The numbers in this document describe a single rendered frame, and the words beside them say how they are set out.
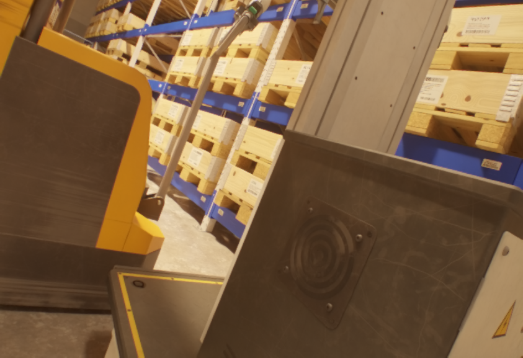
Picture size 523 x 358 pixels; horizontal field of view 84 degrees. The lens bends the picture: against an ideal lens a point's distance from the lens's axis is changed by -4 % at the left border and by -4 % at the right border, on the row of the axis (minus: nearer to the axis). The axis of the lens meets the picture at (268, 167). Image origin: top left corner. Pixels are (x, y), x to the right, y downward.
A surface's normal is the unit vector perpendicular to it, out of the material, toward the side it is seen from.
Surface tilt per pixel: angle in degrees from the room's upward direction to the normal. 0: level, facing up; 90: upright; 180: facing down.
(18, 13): 90
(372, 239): 90
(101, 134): 90
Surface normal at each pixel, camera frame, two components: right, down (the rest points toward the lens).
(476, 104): -0.68, -0.26
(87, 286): 0.53, 0.25
